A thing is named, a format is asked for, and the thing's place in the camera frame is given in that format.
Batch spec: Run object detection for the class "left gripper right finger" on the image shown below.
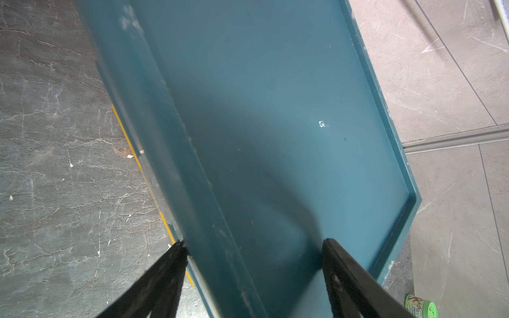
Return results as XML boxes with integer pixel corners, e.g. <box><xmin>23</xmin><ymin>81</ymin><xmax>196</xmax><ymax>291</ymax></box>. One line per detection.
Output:
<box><xmin>322</xmin><ymin>238</ymin><xmax>412</xmax><ymax>318</ymax></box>

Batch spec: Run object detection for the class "aluminium frame profile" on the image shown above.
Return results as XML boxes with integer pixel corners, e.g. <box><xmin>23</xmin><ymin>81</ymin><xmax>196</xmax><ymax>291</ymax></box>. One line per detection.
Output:
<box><xmin>402</xmin><ymin>0</ymin><xmax>509</xmax><ymax>155</ymax></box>

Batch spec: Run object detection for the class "teal drawer cabinet yellow base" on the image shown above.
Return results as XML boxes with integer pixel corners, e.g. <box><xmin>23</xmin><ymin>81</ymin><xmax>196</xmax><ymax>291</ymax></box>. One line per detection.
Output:
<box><xmin>76</xmin><ymin>1</ymin><xmax>421</xmax><ymax>317</ymax></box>

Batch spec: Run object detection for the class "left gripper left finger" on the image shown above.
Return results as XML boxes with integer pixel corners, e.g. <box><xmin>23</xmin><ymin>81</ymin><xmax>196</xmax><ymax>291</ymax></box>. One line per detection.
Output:
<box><xmin>98</xmin><ymin>241</ymin><xmax>188</xmax><ymax>317</ymax></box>

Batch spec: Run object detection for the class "green round lid container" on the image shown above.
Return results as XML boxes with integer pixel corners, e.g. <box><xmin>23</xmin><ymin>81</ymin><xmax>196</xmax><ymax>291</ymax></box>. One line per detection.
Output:
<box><xmin>404</xmin><ymin>294</ymin><xmax>439</xmax><ymax>318</ymax></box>

